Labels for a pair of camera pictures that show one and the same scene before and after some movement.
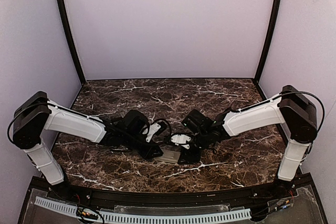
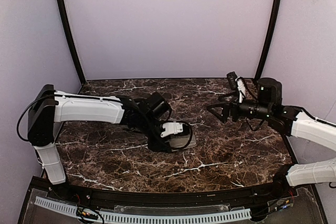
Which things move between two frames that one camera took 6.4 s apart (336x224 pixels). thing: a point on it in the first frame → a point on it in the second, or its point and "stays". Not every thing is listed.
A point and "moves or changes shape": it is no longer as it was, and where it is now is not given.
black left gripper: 142,146 → 156,144
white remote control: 168,156 moves or changes shape
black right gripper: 191,151 → 226,112
